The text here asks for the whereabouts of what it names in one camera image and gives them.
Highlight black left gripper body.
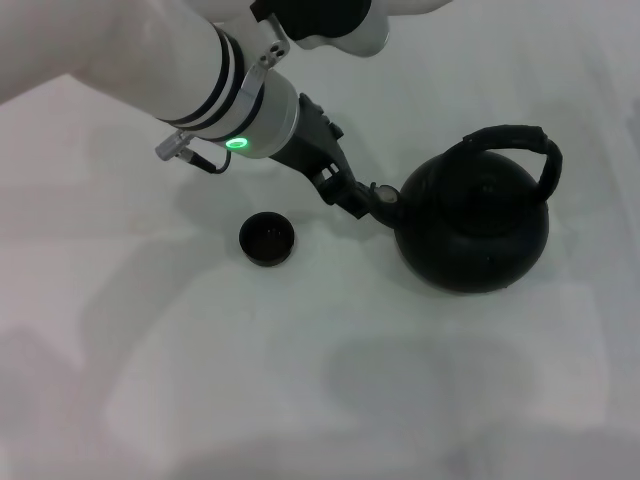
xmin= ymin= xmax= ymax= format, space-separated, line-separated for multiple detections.
xmin=267 ymin=92 xmax=361 ymax=194

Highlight small black teacup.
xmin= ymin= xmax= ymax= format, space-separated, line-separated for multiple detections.
xmin=238 ymin=211 xmax=296 ymax=269

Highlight black teapot with arched handle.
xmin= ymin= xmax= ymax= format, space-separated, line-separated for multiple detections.
xmin=357 ymin=124 xmax=565 ymax=295

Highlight black wrist cable silver plug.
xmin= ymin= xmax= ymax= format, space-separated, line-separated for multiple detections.
xmin=154 ymin=130 xmax=234 ymax=175

